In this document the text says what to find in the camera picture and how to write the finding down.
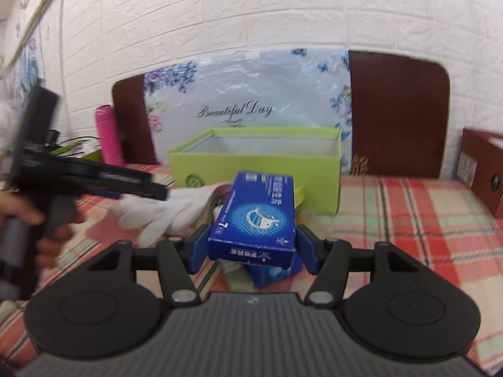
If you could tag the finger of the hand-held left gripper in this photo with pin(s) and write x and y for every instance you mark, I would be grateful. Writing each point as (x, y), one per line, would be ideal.
(129, 184)

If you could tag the floral printed board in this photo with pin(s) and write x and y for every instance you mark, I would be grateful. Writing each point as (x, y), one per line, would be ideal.
(235, 86)

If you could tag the brown cardboard box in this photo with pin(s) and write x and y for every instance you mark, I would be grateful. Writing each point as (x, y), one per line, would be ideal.
(479, 165)

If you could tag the lime green cardboard box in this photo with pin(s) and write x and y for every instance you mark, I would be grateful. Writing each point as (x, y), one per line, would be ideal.
(318, 180)

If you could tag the light blue packet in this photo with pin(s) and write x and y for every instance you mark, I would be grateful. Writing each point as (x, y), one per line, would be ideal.
(275, 277)

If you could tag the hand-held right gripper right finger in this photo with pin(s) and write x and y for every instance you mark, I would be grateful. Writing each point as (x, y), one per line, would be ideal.
(306, 245)

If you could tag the pink bottle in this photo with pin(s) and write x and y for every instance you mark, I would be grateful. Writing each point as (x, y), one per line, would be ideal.
(109, 137)

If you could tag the blue medicine box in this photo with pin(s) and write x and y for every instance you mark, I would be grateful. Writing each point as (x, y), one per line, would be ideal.
(255, 220)

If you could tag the white glove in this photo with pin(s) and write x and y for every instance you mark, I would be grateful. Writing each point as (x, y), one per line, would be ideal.
(165, 212)

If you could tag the brown wooden headboard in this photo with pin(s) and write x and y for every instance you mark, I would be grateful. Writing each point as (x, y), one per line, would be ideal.
(397, 118)

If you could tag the plaid blanket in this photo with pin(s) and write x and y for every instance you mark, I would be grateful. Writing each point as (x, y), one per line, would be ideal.
(412, 220)

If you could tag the floral wall sticker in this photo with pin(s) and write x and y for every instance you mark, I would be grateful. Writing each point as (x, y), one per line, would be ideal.
(29, 63)

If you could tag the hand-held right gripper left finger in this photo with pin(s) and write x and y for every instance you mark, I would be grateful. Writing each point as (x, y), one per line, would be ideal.
(199, 241)

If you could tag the person's left hand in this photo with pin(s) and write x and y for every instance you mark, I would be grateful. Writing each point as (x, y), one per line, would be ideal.
(23, 210)

